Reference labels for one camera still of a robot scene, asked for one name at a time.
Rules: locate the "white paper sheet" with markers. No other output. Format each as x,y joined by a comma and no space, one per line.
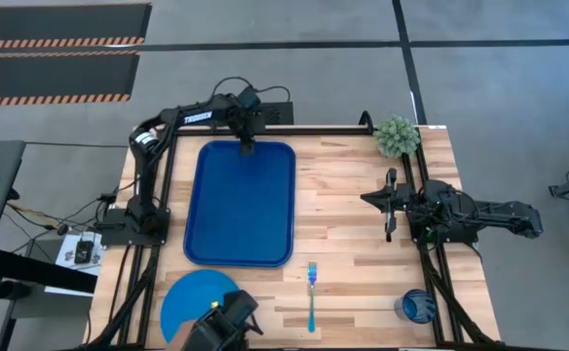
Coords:
63,253

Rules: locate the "blue textured plastic cup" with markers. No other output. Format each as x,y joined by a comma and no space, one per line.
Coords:
413,307

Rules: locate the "light blue plate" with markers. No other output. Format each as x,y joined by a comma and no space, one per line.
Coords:
192,297

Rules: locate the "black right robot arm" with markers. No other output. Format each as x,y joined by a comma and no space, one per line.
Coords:
504,214

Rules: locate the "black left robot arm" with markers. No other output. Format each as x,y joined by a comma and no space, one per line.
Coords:
144,195

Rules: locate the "black orange-striped floor mat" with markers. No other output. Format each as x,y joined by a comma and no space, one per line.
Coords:
50,73
60,24

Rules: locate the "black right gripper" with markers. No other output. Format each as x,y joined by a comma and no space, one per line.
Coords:
402,199

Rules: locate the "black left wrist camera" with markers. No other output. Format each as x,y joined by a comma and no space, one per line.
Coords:
249,98

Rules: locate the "black power supply box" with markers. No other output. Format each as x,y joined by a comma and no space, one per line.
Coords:
280,114

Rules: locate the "iridescent metal fork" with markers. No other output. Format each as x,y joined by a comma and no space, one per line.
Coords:
312,292

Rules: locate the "small black device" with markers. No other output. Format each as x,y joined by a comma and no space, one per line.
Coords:
83,251

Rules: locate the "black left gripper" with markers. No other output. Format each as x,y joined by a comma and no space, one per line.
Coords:
249,124

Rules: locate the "green succulent in white pot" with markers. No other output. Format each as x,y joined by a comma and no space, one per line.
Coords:
395,136

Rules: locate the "blue plastic tray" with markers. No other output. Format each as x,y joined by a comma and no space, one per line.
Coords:
240,209

